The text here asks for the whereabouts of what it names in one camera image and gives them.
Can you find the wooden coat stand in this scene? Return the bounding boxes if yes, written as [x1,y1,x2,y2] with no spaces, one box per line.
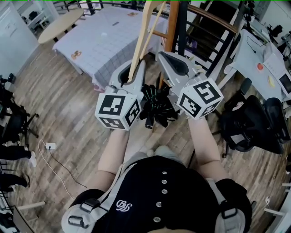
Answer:
[151,0,181,90]

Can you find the person's grey trousers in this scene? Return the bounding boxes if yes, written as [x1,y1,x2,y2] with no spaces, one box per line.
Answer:
[123,145,190,168]

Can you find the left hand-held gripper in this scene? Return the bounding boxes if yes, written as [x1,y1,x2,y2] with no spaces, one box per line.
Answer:
[94,59,147,131]

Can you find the person's right forearm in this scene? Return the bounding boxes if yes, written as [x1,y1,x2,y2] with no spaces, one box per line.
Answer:
[187,116,231,183]

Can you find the black office chair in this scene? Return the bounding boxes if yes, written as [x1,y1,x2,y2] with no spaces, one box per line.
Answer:
[263,97,291,155]
[219,95,285,158]
[0,90,40,147]

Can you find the person's left forearm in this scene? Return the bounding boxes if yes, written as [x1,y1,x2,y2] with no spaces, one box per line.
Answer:
[97,129,132,192]

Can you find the white floor cable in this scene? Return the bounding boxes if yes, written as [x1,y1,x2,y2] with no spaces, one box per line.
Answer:
[38,139,75,201]

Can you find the black green-striped umbrella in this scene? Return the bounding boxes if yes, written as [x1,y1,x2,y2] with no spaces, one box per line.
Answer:
[138,83,181,130]

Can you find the black stair railing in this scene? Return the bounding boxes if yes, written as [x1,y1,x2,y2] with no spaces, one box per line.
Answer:
[53,0,242,78]

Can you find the black cable on desk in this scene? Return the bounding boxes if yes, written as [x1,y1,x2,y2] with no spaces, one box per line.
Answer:
[246,35,268,54]

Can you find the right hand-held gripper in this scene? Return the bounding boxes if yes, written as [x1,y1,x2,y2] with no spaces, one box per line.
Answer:
[157,51,225,121]

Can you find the person's black buttoned shirt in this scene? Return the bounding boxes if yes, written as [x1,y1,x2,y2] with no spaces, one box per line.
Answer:
[70,155,253,233]

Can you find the light wooden hanger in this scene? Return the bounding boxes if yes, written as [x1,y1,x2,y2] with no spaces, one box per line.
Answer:
[127,0,169,83]

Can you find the white desk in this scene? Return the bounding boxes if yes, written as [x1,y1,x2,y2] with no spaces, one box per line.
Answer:
[223,28,291,101]

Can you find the pink cloth item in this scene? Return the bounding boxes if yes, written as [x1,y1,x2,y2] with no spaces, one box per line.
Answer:
[232,101,246,111]

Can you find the table with checked cloth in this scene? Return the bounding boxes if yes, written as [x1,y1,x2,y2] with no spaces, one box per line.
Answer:
[52,5,169,92]

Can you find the white shelf cabinet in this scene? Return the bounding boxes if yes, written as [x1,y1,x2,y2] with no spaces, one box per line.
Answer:
[16,0,55,35]

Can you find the black floor cable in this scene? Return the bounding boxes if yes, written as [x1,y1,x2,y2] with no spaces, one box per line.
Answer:
[49,147,88,189]

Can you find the round wooden table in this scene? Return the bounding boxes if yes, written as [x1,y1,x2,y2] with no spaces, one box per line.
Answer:
[37,8,85,45]

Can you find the grey strap harness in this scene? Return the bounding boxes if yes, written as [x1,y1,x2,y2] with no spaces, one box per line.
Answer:
[60,162,246,233]

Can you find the white microwave oven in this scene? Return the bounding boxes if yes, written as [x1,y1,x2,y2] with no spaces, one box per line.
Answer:
[263,54,291,96]

